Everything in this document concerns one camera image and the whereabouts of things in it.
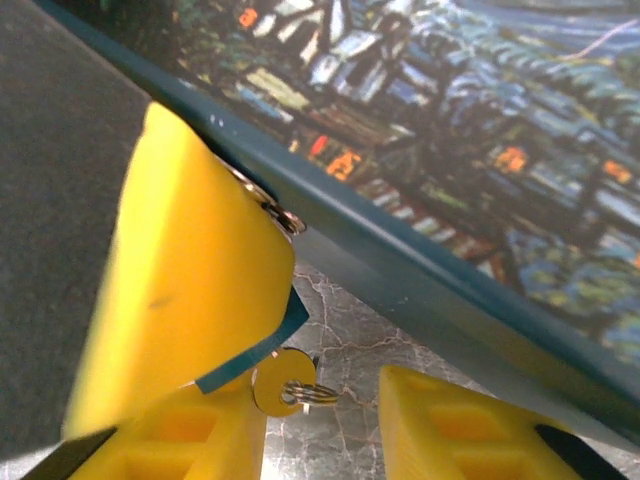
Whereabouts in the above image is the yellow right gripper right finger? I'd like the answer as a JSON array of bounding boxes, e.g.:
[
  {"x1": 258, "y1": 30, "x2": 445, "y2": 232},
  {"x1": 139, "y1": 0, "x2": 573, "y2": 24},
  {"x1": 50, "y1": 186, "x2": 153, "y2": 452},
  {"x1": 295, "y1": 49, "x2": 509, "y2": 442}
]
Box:
[{"x1": 378, "y1": 364, "x2": 621, "y2": 480}]

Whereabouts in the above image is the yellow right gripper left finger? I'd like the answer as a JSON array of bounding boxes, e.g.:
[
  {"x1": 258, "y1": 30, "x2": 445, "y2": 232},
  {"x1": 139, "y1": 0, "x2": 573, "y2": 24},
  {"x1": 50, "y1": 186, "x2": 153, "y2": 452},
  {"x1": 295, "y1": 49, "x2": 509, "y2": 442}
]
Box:
[{"x1": 19, "y1": 372, "x2": 269, "y2": 480}]

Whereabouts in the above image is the silver split key ring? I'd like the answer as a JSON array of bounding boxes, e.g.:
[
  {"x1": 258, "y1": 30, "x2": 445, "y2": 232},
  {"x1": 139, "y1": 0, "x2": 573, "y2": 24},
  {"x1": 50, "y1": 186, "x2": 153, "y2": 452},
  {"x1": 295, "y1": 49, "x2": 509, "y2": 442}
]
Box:
[
  {"x1": 228, "y1": 167, "x2": 307, "y2": 236},
  {"x1": 280, "y1": 379, "x2": 342, "y2": 409}
]

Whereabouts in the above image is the starry night print mat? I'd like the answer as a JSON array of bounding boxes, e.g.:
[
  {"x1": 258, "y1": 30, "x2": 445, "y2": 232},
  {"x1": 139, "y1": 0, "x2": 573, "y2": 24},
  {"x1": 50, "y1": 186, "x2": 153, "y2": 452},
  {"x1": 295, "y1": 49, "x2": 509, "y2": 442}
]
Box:
[{"x1": 34, "y1": 0, "x2": 640, "y2": 441}]

